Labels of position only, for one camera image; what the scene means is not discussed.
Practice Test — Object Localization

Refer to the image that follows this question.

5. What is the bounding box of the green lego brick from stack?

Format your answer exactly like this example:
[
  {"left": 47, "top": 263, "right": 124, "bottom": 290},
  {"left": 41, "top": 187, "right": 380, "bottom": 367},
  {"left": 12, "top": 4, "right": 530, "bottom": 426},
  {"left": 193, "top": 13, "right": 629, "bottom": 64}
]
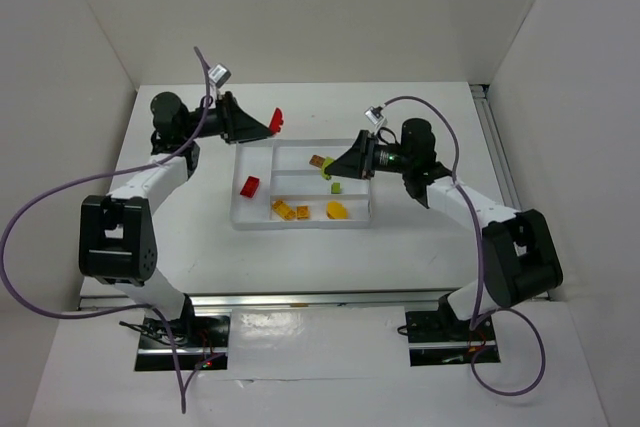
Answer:
[{"left": 320, "top": 157, "right": 334, "bottom": 180}]

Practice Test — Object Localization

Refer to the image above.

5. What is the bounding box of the red and green lego stack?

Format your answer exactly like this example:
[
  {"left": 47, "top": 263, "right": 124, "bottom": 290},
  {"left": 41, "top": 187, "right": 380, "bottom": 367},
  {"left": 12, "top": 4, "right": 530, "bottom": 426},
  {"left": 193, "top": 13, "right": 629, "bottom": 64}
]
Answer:
[{"left": 269, "top": 108, "right": 284, "bottom": 135}]

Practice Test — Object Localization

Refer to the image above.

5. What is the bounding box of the tan lego brick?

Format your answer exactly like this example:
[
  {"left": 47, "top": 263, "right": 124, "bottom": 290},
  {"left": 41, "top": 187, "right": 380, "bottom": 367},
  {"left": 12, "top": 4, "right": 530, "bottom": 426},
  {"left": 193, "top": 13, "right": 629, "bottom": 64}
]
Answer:
[{"left": 309, "top": 155, "right": 329, "bottom": 169}]

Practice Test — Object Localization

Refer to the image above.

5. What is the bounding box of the yellow rounded printed lego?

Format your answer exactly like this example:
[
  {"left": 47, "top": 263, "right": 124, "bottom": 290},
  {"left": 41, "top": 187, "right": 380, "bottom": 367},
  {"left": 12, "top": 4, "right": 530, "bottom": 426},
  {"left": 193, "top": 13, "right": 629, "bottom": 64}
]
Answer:
[{"left": 326, "top": 201, "right": 349, "bottom": 220}]

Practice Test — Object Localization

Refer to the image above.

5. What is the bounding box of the red lego brick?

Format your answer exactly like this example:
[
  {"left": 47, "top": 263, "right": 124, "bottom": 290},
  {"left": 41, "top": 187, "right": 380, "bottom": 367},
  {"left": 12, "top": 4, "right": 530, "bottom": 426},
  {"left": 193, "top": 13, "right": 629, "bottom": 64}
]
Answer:
[{"left": 240, "top": 176, "right": 261, "bottom": 199}]

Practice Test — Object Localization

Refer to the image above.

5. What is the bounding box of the small orange lego brick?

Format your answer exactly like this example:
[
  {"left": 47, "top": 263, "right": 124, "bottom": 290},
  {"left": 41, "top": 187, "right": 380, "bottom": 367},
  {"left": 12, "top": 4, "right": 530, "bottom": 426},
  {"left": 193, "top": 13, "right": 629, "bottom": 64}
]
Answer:
[{"left": 296, "top": 205, "right": 310, "bottom": 220}]

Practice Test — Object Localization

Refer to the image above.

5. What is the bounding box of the yellow lego piece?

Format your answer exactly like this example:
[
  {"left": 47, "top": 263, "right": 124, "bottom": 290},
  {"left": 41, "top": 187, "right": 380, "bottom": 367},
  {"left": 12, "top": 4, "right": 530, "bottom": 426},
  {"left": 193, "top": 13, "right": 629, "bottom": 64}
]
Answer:
[{"left": 271, "top": 200, "right": 297, "bottom": 221}]

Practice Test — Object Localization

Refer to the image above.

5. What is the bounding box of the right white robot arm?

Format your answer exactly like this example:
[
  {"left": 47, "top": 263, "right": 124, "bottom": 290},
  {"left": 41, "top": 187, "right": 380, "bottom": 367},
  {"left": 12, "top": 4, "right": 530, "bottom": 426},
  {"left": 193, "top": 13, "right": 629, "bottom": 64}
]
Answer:
[{"left": 327, "top": 118, "right": 563, "bottom": 331}]

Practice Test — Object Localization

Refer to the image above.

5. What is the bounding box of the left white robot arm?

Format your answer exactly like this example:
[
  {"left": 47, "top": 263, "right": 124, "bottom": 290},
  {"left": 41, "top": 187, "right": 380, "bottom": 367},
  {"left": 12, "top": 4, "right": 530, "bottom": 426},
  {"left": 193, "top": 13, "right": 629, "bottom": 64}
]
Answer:
[{"left": 79, "top": 92, "right": 284, "bottom": 338}]

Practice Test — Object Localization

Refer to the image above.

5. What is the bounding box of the white divided tray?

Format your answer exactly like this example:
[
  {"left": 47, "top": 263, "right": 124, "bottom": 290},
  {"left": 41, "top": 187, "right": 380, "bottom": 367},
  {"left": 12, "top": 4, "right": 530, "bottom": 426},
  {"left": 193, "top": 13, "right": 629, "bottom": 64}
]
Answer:
[{"left": 230, "top": 139, "right": 373, "bottom": 230}]

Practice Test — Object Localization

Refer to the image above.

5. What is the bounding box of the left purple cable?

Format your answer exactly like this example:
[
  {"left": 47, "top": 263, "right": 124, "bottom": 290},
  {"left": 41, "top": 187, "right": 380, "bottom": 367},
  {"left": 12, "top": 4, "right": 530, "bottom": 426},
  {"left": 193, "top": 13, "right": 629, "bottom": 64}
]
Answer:
[{"left": 0, "top": 45, "right": 221, "bottom": 414}]

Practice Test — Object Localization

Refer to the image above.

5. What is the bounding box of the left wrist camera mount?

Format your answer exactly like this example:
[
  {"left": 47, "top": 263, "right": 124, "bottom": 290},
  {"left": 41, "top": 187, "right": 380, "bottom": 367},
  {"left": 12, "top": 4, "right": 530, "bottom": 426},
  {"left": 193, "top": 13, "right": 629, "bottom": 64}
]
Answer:
[{"left": 207, "top": 64, "right": 231, "bottom": 97}]

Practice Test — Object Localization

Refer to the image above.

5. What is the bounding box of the aluminium rail right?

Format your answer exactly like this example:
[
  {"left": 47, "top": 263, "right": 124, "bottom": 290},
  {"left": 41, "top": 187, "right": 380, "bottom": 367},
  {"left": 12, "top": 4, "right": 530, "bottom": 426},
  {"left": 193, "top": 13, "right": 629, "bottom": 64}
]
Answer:
[{"left": 469, "top": 84, "right": 521, "bottom": 209}]

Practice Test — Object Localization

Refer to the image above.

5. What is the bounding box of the aluminium rail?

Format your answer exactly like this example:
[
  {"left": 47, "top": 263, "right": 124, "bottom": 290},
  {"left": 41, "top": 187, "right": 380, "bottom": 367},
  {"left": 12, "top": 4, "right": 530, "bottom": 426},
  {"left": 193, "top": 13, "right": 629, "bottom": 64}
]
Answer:
[
  {"left": 77, "top": 286, "right": 551, "bottom": 312},
  {"left": 469, "top": 84, "right": 521, "bottom": 209}
]

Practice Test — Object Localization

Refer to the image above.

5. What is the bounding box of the aluminium rail front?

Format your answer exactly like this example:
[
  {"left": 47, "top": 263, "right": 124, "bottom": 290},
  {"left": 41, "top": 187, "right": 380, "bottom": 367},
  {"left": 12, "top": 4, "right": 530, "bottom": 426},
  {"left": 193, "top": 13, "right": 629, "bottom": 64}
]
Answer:
[{"left": 77, "top": 286, "right": 551, "bottom": 312}]

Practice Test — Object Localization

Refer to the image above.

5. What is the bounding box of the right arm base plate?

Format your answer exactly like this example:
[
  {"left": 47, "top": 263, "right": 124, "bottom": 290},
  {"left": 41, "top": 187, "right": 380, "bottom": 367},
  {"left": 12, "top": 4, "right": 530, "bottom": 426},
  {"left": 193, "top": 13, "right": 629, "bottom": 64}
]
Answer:
[{"left": 396, "top": 311, "right": 500, "bottom": 367}]

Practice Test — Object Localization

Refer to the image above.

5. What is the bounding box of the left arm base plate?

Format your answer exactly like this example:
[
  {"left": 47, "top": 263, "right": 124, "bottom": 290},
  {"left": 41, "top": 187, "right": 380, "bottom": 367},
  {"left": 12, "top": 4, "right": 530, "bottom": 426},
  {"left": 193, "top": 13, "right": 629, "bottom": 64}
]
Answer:
[{"left": 120, "top": 315, "right": 231, "bottom": 372}]

